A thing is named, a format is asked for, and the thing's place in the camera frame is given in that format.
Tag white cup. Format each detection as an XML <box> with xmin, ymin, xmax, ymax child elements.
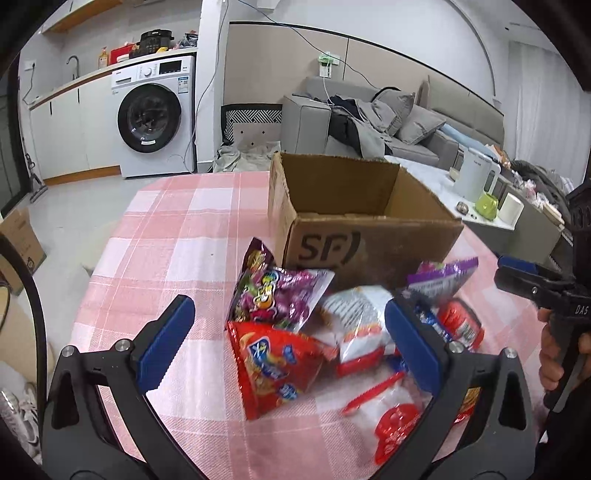
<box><xmin>499</xmin><ymin>191</ymin><xmax>525</xmax><ymax>229</ymax></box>

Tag white washing machine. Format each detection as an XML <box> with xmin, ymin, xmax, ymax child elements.
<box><xmin>111</xmin><ymin>54</ymin><xmax>197</xmax><ymax>179</ymax></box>

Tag flat cardboard box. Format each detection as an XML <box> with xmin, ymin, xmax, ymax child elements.
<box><xmin>0</xmin><ymin>208</ymin><xmax>48</xmax><ymax>296</ymax></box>

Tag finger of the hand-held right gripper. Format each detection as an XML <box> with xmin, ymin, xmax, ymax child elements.
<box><xmin>494</xmin><ymin>267</ymin><xmax>561</xmax><ymax>303</ymax></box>
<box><xmin>498</xmin><ymin>256</ymin><xmax>540</xmax><ymax>275</ymax></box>

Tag blue cookie packet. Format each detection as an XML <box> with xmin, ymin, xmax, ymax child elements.
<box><xmin>413</xmin><ymin>300</ymin><xmax>451</xmax><ymax>342</ymax></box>

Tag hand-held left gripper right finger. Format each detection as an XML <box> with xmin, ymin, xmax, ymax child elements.
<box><xmin>385</xmin><ymin>295</ymin><xmax>539</xmax><ymax>480</ymax></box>

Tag small red snack packet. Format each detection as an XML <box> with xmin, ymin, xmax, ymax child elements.
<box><xmin>436</xmin><ymin>298</ymin><xmax>485</xmax><ymax>354</ymax></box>

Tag red box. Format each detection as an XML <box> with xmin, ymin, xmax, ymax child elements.
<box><xmin>110</xmin><ymin>42</ymin><xmax>139</xmax><ymax>64</ymax></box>

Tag red snack bag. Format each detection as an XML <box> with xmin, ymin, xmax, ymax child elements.
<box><xmin>226</xmin><ymin>320</ymin><xmax>340</xmax><ymax>421</ymax></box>

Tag black pressure cooker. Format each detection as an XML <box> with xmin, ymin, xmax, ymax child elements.
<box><xmin>140</xmin><ymin>30</ymin><xmax>174</xmax><ymax>54</ymax></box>

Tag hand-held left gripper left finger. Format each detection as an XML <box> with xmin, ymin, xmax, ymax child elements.
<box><xmin>44</xmin><ymin>294</ymin><xmax>204</xmax><ymax>480</ymax></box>

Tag person's right hand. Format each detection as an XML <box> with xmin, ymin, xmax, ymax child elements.
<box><xmin>538</xmin><ymin>307</ymin><xmax>566</xmax><ymax>393</ymax></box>

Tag white sneakers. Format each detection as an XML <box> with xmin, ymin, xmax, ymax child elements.
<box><xmin>0</xmin><ymin>383</ymin><xmax>40</xmax><ymax>457</ymax></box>

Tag grey clothes pile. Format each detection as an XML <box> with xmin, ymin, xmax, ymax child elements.
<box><xmin>503</xmin><ymin>157</ymin><xmax>573</xmax><ymax>222</ymax></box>

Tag dark jacket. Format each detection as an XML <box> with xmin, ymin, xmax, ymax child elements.
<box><xmin>328</xmin><ymin>95</ymin><xmax>393</xmax><ymax>160</ymax></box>

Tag green cup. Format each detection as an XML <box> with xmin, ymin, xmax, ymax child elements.
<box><xmin>475</xmin><ymin>191</ymin><xmax>499</xmax><ymax>221</ymax></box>

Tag white coffee table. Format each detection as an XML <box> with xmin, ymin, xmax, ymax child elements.
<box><xmin>383</xmin><ymin>154</ymin><xmax>573</xmax><ymax>273</ymax></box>

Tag clear packet with red print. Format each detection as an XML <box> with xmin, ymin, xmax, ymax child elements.
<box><xmin>342</xmin><ymin>355</ymin><xmax>432</xmax><ymax>467</ymax></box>

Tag wooden wall shelf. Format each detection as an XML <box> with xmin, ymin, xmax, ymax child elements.
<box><xmin>44</xmin><ymin>0</ymin><xmax>112</xmax><ymax>33</ymax></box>

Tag upright mop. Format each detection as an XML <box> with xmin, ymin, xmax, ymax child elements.
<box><xmin>25</xmin><ymin>152</ymin><xmax>49</xmax><ymax>204</ymax></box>

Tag wall socket with charger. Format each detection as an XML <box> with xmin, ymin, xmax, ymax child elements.
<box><xmin>318</xmin><ymin>52</ymin><xmax>342</xmax><ymax>79</ymax></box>

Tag dark purple snack packet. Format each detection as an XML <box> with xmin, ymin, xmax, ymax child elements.
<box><xmin>235</xmin><ymin>237</ymin><xmax>278</xmax><ymax>296</ymax></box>

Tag brown cardboard box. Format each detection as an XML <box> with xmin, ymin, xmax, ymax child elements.
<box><xmin>268</xmin><ymin>152</ymin><xmax>465</xmax><ymax>289</ymax></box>

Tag purple candy bag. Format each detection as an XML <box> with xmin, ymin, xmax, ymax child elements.
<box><xmin>226</xmin><ymin>265</ymin><xmax>335</xmax><ymax>333</ymax></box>

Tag purple foil snack packet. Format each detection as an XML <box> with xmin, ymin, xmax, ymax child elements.
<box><xmin>406</xmin><ymin>257</ymin><xmax>479</xmax><ymax>305</ymax></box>

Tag white kitchen cabinet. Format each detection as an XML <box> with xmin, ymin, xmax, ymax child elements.
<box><xmin>28</xmin><ymin>46</ymin><xmax>199</xmax><ymax>185</ymax></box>

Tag grey sofa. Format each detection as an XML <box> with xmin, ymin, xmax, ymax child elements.
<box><xmin>281</xmin><ymin>76</ymin><xmax>506</xmax><ymax>169</ymax></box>

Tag white electric kettle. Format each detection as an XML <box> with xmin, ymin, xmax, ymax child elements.
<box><xmin>454</xmin><ymin>147</ymin><xmax>502</xmax><ymax>204</ymax></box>

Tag white noodle snack bag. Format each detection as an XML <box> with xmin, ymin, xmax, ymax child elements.
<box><xmin>321</xmin><ymin>285</ymin><xmax>402</xmax><ymax>377</ymax></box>

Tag pink plaid tablecloth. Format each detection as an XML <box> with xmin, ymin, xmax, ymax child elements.
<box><xmin>69</xmin><ymin>171</ymin><xmax>550</xmax><ymax>480</ymax></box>

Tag grey pillow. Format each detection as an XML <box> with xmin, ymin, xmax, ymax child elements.
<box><xmin>372</xmin><ymin>89</ymin><xmax>416</xmax><ymax>137</ymax></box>
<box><xmin>397</xmin><ymin>105</ymin><xmax>446</xmax><ymax>146</ymax></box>

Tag grey crumpled cloth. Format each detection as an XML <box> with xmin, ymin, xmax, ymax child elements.
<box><xmin>213</xmin><ymin>141</ymin><xmax>282</xmax><ymax>174</ymax></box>

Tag black curved bar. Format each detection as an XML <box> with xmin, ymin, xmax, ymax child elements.
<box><xmin>0</xmin><ymin>233</ymin><xmax>49</xmax><ymax>462</ymax></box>

